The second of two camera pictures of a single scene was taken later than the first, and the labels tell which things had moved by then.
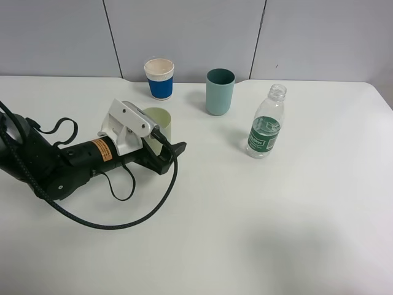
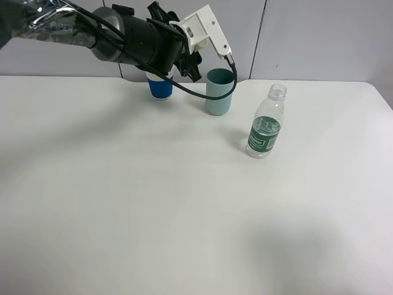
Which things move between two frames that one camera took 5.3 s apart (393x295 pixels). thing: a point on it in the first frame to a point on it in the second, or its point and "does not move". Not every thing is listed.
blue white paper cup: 160,74 does not move
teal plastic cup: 220,83 does not move
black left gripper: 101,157 to 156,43
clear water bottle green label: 266,123 does not move
